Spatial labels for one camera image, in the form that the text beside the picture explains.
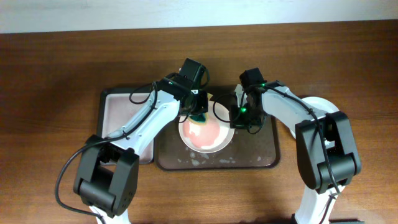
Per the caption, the green and yellow sponge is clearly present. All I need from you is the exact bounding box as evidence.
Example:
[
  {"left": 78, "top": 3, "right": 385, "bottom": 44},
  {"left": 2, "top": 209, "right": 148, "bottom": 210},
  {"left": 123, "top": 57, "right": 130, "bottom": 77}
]
[{"left": 188, "top": 113, "right": 208, "bottom": 125}]

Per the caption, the pale pink plate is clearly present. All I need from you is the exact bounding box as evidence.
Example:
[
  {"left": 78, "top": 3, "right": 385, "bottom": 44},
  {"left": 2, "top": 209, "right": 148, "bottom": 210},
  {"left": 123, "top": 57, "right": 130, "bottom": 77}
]
[{"left": 178, "top": 101, "right": 235, "bottom": 154}]

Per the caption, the cream white plate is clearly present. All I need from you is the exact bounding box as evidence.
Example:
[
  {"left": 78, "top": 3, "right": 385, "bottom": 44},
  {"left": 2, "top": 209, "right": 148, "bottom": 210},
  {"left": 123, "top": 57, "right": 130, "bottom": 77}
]
[{"left": 289, "top": 96, "right": 339, "bottom": 139}]

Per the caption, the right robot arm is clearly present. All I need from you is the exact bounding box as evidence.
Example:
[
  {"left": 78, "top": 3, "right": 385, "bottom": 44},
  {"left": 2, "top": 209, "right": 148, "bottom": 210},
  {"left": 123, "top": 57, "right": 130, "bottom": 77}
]
[{"left": 229, "top": 68, "right": 362, "bottom": 223}]

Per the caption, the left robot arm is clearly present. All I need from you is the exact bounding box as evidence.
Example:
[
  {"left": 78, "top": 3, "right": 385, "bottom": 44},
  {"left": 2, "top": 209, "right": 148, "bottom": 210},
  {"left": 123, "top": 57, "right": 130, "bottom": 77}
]
[{"left": 73, "top": 58, "right": 210, "bottom": 223}]

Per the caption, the small black sponge tray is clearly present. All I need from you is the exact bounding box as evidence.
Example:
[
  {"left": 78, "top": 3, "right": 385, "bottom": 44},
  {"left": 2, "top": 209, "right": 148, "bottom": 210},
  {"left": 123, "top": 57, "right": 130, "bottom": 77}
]
[{"left": 95, "top": 87, "right": 155, "bottom": 165}]

